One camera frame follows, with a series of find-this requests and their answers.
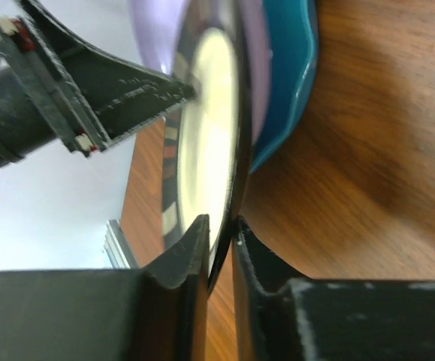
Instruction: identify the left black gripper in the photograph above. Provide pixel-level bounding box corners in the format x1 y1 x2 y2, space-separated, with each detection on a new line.
0 1 196 168

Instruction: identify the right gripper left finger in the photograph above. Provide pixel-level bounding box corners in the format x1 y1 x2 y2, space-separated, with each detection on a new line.
0 215 210 360

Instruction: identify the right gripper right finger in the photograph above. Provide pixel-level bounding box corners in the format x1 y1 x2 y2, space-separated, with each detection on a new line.
232 218 435 360

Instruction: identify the lavender plate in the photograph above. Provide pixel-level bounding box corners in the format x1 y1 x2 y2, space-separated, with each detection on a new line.
126 0 273 147

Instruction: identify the black striped rim plate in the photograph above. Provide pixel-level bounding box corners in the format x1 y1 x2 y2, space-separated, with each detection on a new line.
161 1 252 288

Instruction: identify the blue dotted scalloped plate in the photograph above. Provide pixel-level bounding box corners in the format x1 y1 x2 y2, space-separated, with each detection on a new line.
250 0 319 173

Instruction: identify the aluminium frame rail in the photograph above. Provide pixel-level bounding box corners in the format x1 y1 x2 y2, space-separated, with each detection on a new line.
104 220 139 269

